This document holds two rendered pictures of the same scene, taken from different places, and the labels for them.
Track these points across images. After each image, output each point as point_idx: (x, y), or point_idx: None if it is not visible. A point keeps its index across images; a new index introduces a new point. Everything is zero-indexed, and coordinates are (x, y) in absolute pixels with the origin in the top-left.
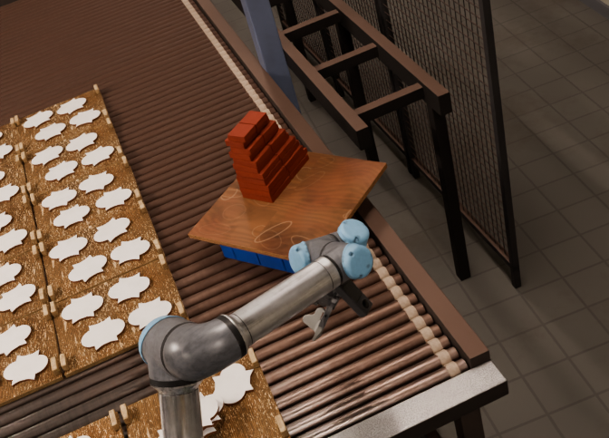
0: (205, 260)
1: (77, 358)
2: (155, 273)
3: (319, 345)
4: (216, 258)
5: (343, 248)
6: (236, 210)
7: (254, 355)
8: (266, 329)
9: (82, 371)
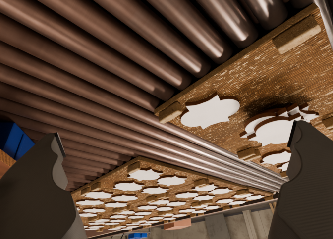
0: (72, 171)
1: (193, 179)
2: (107, 183)
3: (100, 48)
4: (63, 167)
5: None
6: None
7: (171, 116)
8: None
9: (199, 172)
